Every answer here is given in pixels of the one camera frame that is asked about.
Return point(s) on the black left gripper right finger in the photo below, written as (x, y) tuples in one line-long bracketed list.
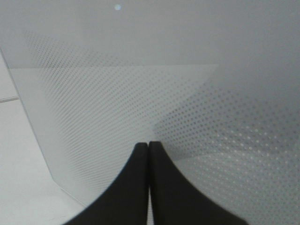
[(175, 201)]

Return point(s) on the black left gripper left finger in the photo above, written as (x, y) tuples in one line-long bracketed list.
[(125, 201)]

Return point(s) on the white microwave door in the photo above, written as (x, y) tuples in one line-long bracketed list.
[(217, 82)]

